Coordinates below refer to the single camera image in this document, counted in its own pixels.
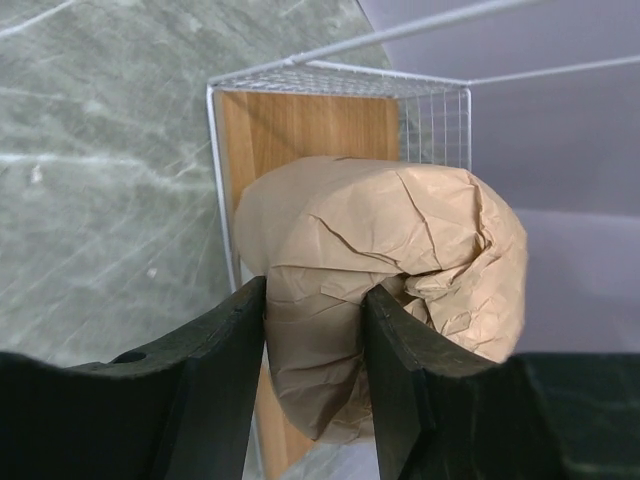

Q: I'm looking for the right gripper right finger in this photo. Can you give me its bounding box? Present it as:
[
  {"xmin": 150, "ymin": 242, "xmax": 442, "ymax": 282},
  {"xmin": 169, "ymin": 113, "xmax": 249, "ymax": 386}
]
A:
[{"xmin": 364, "ymin": 287, "xmax": 639, "ymax": 479}]

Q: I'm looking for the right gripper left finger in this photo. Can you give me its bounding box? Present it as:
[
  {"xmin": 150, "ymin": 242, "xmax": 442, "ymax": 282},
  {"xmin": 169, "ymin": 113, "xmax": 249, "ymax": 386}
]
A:
[{"xmin": 1, "ymin": 277, "xmax": 266, "ymax": 479}]

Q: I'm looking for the brown roll with bear print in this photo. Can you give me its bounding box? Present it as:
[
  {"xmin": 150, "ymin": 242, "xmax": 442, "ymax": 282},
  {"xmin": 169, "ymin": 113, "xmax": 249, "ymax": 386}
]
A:
[{"xmin": 234, "ymin": 156, "xmax": 528, "ymax": 443}]

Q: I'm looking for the bottom wooden shelf board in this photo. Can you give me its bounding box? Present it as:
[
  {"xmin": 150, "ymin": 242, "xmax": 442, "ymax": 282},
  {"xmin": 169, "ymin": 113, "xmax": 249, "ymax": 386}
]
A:
[{"xmin": 214, "ymin": 90, "xmax": 401, "ymax": 480}]

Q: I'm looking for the white wire shelf rack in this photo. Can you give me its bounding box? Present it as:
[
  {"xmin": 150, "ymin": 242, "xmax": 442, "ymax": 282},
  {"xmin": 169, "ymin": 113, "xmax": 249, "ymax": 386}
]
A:
[{"xmin": 204, "ymin": 0, "xmax": 640, "ymax": 480}]

